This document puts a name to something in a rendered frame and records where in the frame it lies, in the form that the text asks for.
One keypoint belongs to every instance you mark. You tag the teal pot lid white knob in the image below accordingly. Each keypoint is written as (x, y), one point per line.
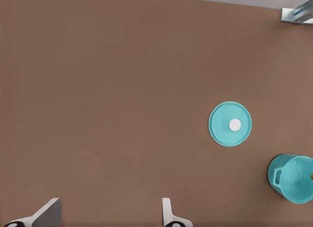
(227, 131)

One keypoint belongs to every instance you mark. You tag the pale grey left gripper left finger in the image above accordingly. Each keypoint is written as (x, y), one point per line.
(48, 215)

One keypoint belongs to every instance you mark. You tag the silver frame post foot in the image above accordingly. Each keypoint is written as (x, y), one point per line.
(297, 14)

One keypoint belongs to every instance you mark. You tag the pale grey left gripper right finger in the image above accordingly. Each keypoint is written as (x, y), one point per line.
(167, 213)

